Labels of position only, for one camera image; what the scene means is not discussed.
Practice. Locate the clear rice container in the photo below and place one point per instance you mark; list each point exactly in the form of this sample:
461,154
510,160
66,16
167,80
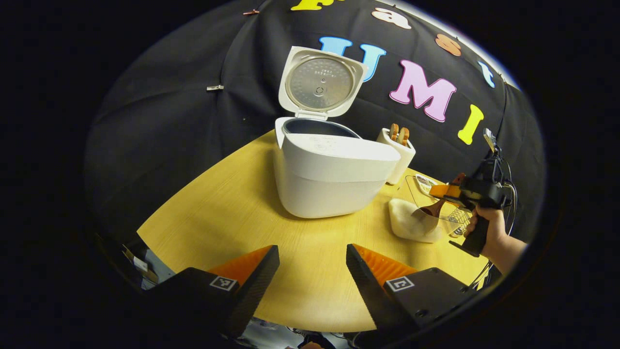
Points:
399,232

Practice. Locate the black backdrop cloth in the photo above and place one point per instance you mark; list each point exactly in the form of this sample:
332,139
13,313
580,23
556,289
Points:
169,121

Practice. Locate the white rice cooker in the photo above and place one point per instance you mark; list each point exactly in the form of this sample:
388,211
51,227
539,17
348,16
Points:
329,184

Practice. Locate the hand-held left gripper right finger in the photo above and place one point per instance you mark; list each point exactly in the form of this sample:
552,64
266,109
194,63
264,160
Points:
368,291

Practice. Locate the white divided bean dish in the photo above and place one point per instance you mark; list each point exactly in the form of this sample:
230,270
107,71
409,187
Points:
425,183

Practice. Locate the white toaster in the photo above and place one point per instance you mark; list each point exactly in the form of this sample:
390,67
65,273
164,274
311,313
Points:
402,165

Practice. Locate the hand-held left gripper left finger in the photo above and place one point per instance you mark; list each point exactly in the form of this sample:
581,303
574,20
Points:
252,286

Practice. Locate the toasted bread slice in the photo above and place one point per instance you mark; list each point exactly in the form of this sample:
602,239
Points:
394,132
404,136

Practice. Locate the brown wooden spoon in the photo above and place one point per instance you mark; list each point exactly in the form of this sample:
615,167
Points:
431,211

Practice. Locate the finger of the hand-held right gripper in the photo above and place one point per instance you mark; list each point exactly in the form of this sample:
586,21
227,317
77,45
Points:
443,190

